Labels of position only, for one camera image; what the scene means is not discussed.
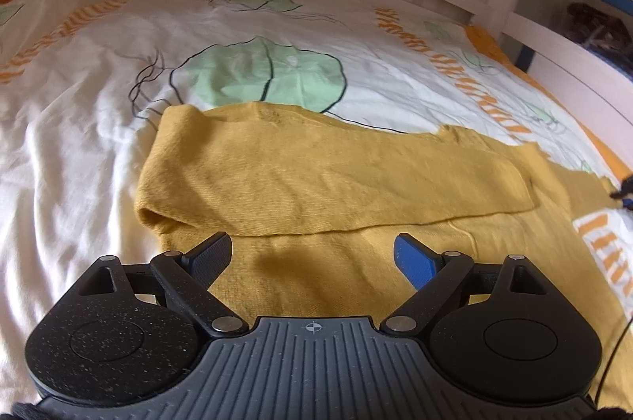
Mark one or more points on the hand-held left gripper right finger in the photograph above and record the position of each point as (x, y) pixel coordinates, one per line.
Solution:
(414, 262)

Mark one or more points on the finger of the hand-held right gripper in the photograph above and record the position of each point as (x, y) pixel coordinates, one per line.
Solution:
(627, 193)

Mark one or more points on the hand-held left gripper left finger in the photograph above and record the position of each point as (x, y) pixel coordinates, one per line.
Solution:
(213, 255)

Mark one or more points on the yellow knit sweater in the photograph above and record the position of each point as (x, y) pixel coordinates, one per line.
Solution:
(321, 172)

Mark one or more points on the dark cloth bundle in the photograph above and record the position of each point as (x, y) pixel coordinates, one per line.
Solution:
(596, 26)

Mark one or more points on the white leaf-print bed sheet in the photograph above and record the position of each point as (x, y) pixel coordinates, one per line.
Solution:
(346, 39)

